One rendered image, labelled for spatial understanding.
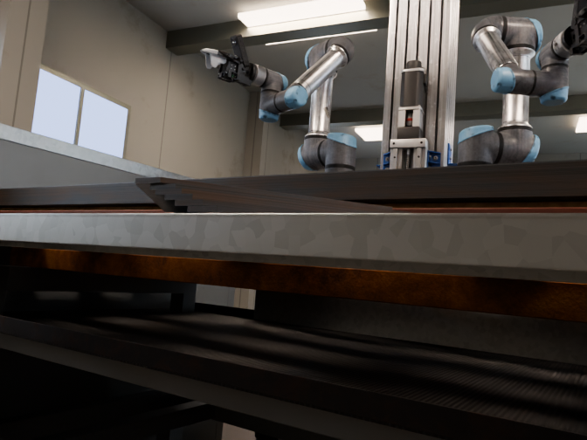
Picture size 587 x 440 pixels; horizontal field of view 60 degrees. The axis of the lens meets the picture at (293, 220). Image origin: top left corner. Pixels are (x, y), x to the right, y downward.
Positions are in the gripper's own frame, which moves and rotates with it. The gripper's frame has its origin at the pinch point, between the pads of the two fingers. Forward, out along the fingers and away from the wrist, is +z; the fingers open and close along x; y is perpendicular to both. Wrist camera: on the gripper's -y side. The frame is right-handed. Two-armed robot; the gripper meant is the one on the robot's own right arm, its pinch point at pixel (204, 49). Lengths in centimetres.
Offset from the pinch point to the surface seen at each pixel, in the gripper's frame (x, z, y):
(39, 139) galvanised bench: -1, 47, 42
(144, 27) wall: 350, -106, -115
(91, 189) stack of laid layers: -58, 48, 54
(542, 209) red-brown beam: -135, 24, 48
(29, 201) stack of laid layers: -38, 55, 59
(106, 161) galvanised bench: 6, 25, 44
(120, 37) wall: 334, -79, -92
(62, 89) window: 297, -28, -23
